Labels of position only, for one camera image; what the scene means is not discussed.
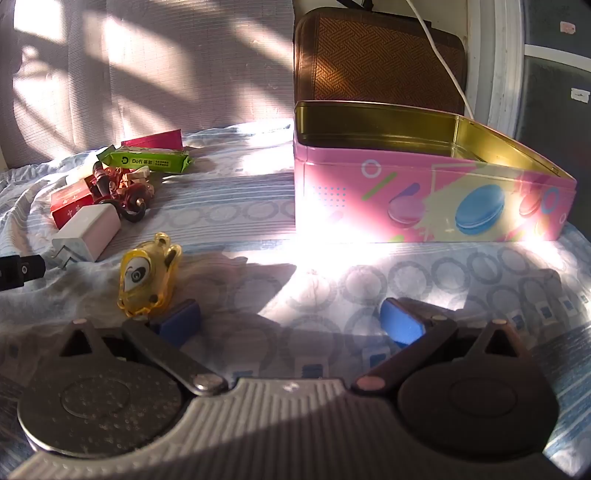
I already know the white pink charger plug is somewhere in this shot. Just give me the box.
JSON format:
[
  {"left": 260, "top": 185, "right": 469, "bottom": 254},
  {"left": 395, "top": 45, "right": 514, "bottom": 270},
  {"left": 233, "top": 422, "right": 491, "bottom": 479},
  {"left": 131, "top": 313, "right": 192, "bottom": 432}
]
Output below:
[{"left": 51, "top": 203, "right": 123, "bottom": 271}]

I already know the blue patterned bedsheet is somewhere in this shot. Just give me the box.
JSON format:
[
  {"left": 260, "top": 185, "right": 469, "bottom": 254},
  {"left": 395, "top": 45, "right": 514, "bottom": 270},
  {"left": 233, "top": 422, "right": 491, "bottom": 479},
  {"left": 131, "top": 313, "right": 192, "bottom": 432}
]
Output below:
[{"left": 0, "top": 122, "right": 591, "bottom": 462}]

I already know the pink macaron print tin box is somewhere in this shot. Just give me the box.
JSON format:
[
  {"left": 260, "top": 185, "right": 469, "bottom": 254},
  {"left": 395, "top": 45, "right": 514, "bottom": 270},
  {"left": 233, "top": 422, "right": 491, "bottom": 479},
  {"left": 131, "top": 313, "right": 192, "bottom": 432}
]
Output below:
[{"left": 293, "top": 7, "right": 578, "bottom": 244}]

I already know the red cigarette box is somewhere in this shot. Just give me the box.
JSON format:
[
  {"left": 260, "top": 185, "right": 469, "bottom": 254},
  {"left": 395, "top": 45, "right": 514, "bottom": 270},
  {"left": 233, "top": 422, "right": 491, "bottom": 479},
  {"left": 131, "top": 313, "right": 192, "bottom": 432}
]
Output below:
[{"left": 50, "top": 179, "right": 95, "bottom": 229}]

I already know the white window frame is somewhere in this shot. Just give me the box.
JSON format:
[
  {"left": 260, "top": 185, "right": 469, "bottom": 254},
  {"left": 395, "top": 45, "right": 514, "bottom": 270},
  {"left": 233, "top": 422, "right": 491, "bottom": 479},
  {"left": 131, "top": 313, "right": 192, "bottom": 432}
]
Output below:
[{"left": 466, "top": 0, "right": 591, "bottom": 139}]

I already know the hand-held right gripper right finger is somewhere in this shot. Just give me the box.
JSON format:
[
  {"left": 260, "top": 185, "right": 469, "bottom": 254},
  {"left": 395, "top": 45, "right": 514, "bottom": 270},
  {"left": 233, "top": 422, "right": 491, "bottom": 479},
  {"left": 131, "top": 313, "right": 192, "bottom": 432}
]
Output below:
[{"left": 352, "top": 298, "right": 529, "bottom": 397}]

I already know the green snack packet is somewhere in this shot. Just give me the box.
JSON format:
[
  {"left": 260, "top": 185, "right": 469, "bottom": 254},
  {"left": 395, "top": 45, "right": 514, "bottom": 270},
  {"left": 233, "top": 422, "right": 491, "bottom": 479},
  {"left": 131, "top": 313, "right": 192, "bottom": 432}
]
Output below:
[{"left": 96, "top": 145, "right": 195, "bottom": 175}]

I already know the white power cable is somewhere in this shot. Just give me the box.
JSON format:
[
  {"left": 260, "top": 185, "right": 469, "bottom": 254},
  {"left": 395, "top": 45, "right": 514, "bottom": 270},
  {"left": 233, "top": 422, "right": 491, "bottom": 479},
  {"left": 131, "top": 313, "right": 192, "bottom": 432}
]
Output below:
[{"left": 406, "top": 0, "right": 476, "bottom": 120}]

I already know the magenta wallet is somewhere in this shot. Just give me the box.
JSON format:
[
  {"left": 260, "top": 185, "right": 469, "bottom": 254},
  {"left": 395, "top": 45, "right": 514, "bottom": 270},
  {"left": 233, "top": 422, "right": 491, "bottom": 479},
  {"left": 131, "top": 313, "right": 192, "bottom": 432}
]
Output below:
[{"left": 121, "top": 129, "right": 184, "bottom": 151}]

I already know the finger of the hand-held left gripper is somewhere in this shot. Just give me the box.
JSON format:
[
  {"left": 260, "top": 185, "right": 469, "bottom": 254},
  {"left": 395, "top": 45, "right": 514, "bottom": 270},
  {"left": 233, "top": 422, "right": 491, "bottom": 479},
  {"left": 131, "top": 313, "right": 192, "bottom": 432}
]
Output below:
[{"left": 0, "top": 254, "right": 47, "bottom": 291}]

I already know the dark toy figurine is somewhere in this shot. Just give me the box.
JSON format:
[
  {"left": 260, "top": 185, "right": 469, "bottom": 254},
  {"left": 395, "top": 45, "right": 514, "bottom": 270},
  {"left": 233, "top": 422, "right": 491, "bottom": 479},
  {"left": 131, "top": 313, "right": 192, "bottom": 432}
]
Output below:
[{"left": 113, "top": 181, "right": 155, "bottom": 223}]

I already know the yellow minion keychain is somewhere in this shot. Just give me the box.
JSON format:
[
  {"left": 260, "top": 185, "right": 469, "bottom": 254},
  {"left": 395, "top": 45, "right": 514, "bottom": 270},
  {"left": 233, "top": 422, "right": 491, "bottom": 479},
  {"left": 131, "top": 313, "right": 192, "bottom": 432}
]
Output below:
[{"left": 117, "top": 232, "right": 183, "bottom": 318}]

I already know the frosted window pane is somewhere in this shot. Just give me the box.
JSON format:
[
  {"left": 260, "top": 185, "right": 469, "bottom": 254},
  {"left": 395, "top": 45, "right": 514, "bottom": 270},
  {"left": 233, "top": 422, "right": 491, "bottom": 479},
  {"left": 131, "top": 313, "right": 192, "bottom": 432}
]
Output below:
[
  {"left": 515, "top": 55, "right": 591, "bottom": 155},
  {"left": 524, "top": 0, "right": 591, "bottom": 47}
]

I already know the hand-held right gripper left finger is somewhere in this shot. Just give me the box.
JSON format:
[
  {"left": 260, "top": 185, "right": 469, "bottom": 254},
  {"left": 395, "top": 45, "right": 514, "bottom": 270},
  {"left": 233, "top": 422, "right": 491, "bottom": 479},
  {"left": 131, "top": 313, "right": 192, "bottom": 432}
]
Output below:
[{"left": 58, "top": 299, "right": 228, "bottom": 397}]

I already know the grey padded headboard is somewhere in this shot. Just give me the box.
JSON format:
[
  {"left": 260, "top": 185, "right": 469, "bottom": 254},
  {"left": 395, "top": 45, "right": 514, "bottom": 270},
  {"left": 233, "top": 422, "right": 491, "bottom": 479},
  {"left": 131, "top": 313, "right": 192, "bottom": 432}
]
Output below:
[{"left": 0, "top": 0, "right": 296, "bottom": 169}]

